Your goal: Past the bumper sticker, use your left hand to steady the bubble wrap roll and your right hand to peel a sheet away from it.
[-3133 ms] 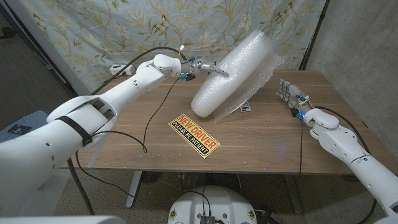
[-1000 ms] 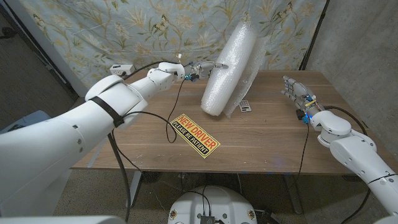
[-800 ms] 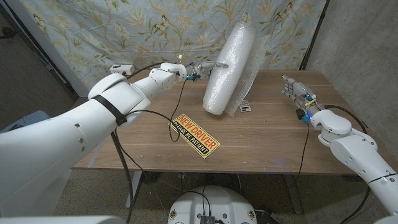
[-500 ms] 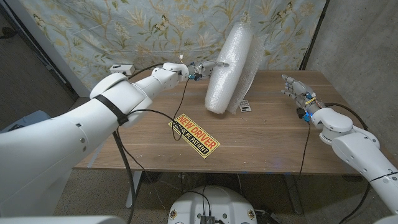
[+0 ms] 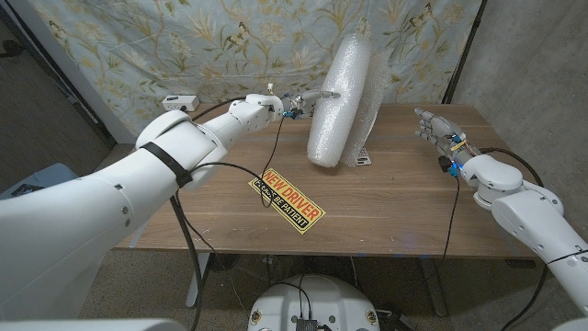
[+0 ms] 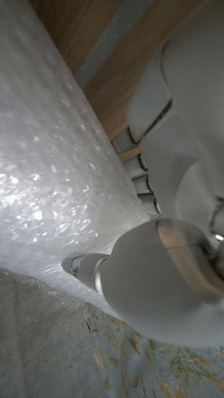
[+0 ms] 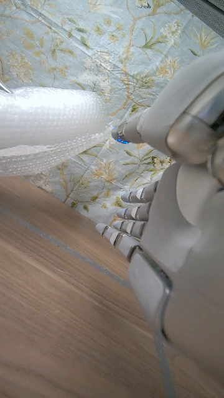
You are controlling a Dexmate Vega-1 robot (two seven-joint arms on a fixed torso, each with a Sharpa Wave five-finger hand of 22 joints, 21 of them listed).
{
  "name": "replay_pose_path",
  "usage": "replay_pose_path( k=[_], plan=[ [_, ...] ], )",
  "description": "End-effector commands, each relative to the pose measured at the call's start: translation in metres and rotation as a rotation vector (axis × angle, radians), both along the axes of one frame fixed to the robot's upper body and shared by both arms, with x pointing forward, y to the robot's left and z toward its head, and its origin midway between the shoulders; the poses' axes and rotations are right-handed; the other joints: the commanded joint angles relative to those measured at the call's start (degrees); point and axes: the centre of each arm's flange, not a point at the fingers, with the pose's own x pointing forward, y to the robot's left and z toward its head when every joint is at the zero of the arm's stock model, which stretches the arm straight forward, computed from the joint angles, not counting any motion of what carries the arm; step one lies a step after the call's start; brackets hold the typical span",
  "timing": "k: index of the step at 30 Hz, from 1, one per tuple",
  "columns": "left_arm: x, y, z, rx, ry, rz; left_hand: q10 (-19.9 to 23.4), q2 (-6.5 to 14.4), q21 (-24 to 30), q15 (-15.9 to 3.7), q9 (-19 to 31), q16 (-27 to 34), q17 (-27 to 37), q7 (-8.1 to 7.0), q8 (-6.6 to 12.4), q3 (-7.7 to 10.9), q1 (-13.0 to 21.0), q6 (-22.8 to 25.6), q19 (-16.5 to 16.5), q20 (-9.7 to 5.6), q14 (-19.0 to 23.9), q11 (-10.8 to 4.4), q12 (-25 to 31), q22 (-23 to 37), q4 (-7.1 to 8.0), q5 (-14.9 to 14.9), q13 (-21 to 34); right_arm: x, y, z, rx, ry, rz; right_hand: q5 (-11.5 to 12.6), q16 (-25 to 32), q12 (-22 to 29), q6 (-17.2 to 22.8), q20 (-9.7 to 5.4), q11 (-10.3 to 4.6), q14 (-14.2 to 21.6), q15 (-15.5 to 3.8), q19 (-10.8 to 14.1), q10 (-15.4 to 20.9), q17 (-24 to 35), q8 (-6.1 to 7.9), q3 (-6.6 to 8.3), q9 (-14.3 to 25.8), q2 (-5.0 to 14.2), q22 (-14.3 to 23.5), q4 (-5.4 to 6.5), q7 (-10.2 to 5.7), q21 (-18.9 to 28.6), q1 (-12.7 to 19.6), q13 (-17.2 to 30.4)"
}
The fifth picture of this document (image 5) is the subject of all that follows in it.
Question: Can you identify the black torso cable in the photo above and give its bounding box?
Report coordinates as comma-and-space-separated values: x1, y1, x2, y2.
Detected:
274, 274, 314, 319

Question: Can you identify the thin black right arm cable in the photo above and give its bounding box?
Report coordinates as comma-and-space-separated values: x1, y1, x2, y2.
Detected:
439, 177, 462, 267

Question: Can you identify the yellow new driver bumper sticker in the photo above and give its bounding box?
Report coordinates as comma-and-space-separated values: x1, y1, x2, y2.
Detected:
248, 167, 327, 235

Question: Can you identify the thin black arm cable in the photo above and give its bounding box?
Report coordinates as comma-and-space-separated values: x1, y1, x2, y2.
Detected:
174, 117, 286, 318
439, 177, 462, 267

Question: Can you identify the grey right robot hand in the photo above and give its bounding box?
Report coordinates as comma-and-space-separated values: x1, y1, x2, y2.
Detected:
413, 108, 474, 166

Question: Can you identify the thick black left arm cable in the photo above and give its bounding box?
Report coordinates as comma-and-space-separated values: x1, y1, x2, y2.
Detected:
169, 96, 247, 331

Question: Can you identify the grey table leg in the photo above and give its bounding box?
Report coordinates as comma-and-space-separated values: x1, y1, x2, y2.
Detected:
417, 257, 449, 317

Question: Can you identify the white power strip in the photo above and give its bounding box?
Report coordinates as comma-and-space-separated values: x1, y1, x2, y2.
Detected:
161, 95, 201, 113

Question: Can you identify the black backdrop stand pole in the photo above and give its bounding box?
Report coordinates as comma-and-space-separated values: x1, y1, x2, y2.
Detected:
440, 0, 488, 105

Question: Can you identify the bubble wrap roll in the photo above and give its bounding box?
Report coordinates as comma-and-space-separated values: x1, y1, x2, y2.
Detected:
306, 32, 391, 169

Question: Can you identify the floral printed backdrop cloth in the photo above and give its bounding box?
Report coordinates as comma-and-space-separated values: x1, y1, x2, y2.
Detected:
27, 0, 483, 139

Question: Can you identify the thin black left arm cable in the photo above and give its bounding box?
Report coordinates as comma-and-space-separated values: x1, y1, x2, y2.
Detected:
174, 117, 286, 318

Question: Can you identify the black round object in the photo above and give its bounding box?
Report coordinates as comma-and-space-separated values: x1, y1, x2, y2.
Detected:
0, 40, 27, 59

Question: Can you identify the white table leg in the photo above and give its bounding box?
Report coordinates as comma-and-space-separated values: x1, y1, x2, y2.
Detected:
185, 252, 211, 308

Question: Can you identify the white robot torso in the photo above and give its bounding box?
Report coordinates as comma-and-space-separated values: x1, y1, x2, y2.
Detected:
247, 274, 381, 331

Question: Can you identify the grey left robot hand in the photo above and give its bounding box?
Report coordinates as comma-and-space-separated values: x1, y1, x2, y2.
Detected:
282, 89, 342, 119

